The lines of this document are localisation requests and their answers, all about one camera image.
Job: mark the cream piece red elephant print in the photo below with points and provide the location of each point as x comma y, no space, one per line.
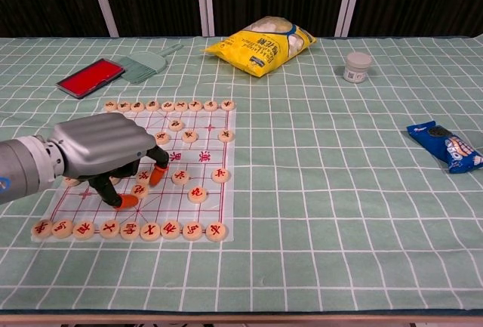
83,229
170,229

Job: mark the cream piece red horse print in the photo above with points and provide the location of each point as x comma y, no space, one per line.
62,228
192,232

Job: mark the red ink pad black case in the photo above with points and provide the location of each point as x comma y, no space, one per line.
88,78

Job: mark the cream piece dark advisor print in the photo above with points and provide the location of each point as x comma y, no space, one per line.
152,105
180,106

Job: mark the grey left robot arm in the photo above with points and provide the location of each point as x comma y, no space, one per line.
19,168

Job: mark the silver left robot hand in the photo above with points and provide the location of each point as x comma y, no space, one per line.
102,142

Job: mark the cream piece red chariot print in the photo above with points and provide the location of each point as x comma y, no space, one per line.
216,231
41,228

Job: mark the blue Oreo cookie packet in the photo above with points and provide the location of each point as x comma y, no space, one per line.
453,149

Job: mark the cream piece dark horse print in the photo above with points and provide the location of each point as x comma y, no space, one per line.
210,105
123,106

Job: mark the cream piece dark general print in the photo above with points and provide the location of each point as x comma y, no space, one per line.
167,106

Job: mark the cream piece red advisor print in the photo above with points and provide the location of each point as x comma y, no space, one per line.
150,231
109,228

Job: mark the wooden chess piece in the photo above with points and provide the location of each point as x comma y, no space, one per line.
139,190
197,193

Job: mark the cream piece dark soldier print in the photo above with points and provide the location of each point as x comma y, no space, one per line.
226,136
189,136
163,137

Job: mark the cream piece red general print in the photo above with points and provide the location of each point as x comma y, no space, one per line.
130,230

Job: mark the round wooden xiangqi piece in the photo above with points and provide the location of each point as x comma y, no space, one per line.
176,125

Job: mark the yellow marshmallow bag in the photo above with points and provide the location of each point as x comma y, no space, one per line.
256,51

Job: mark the cream piece dark elephant print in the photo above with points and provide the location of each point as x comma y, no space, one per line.
194,105
137,106

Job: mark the cream piece dark chariot print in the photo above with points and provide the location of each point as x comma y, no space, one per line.
228,105
110,105

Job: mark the green checked tablecloth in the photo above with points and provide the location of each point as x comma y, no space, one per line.
339,191

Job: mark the small white jar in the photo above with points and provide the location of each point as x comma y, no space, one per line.
357,68

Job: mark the clear plastic chess board sheet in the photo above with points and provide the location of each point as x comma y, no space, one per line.
181,210

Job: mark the green small brush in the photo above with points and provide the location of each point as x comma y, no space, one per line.
147,62

